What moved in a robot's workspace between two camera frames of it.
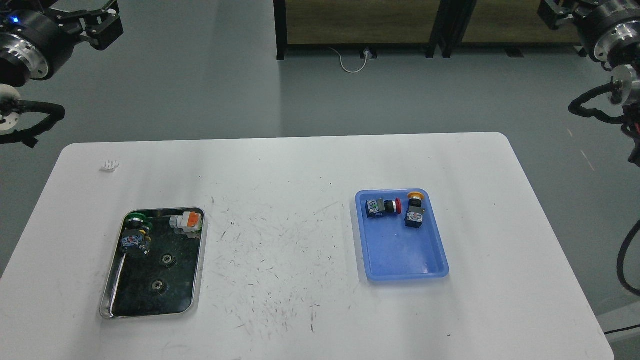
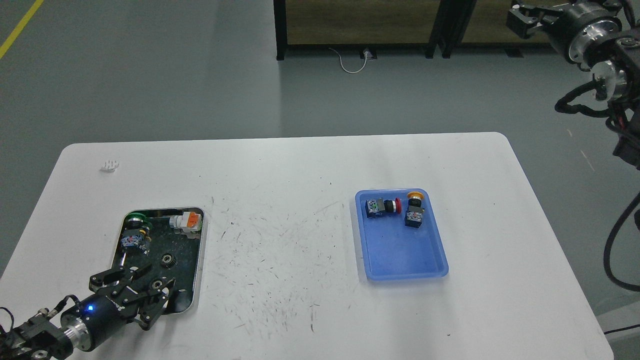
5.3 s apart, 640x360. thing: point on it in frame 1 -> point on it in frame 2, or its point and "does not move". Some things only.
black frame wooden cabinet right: x=513 y=25 does not move
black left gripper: x=101 y=27 -> x=104 y=311
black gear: x=169 y=260 does not move
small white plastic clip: x=111 y=165 does not move
